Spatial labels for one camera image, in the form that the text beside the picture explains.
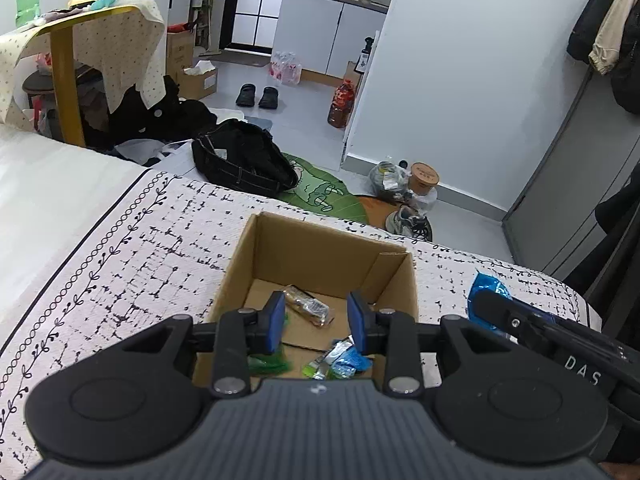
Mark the black spray bottle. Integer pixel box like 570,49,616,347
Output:
357,37,376,73

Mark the green frog rug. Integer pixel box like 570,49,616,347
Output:
272,152,371,223

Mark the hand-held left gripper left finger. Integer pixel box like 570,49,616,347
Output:
120,291,287,397

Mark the dark round stool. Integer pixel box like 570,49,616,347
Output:
22,62,108,111

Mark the black bag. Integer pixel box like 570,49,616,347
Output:
191,120,301,198

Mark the green shiny candy packet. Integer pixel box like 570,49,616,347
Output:
247,310,292,376

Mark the small blue snack packet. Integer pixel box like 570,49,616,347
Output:
330,347,375,380

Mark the black clothes pile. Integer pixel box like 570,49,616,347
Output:
80,75,218,151

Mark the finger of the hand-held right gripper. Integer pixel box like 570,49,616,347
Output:
474,291,556,348

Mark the black hanging coat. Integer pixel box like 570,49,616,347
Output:
566,0,640,116

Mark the grey sneaker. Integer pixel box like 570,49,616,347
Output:
385,205,433,241

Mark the white black printed blanket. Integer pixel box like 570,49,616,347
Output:
0,170,603,478

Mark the yellow wooden table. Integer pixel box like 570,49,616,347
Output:
30,6,141,148

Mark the white bed sheet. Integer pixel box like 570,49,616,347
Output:
0,122,151,356

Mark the open cardboard box with paper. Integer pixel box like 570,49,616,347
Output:
177,60,219,101

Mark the white kitchen cabinet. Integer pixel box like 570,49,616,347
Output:
274,0,390,78

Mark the red oil bottle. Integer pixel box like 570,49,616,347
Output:
327,79,356,130

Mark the pack of water bottles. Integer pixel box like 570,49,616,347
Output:
270,51,303,86

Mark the small side table with cloth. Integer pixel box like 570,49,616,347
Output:
0,0,168,133

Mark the grey plastic trash bag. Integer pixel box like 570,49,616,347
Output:
369,160,412,203

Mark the brown round tub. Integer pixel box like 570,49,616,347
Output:
409,162,441,196

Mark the black framed glass door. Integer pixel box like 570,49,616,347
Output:
220,0,296,53

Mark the green foil snack packet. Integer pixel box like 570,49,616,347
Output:
301,337,353,380

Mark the clear brown snack bar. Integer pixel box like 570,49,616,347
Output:
272,284,335,330

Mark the tall cardboard box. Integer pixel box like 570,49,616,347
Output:
166,30,197,78

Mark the brown cardboard box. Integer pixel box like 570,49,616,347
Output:
192,211,420,396

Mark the beige hanging garment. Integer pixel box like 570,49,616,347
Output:
589,0,636,76

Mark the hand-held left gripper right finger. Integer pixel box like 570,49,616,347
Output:
348,291,501,397

